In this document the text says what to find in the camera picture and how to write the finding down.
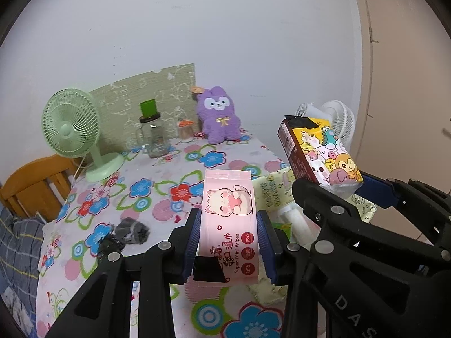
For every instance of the white standing fan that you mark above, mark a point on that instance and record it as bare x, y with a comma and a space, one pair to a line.
338, 119

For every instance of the pink wet wipes pack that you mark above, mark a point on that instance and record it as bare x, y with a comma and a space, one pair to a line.
229, 214

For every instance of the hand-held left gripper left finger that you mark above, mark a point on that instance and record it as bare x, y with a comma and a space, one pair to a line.
192, 250

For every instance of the wooden chair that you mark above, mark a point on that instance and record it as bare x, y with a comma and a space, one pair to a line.
31, 183

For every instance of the grey plaid blanket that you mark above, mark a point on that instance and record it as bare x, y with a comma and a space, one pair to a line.
21, 246

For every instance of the green desk fan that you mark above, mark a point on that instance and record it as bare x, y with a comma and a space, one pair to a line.
67, 126

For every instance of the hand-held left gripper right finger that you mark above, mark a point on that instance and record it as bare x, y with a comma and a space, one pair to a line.
266, 250

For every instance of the floral tablecloth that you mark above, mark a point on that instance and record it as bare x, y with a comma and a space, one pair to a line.
165, 169

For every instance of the green patterned mat board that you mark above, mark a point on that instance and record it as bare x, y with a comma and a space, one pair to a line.
119, 95

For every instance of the grey sock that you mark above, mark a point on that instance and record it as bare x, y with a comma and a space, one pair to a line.
132, 232

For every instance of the toothpick jar with orange lid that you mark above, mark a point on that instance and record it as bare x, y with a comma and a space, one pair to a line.
185, 134

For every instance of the white soft pad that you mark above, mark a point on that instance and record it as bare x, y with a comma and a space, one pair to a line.
299, 225

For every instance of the purple plush bunny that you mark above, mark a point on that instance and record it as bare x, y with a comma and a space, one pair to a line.
218, 126

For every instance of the green orange packet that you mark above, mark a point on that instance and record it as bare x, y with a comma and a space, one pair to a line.
286, 230

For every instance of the glass jar with green lid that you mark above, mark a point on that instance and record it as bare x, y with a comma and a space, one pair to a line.
155, 141

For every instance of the beige door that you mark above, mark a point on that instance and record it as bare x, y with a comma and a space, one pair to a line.
405, 77

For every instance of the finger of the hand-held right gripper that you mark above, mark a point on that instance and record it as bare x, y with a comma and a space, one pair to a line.
377, 190
310, 197

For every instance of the cartoon animal tissue pack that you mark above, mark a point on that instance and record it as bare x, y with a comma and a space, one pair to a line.
327, 155

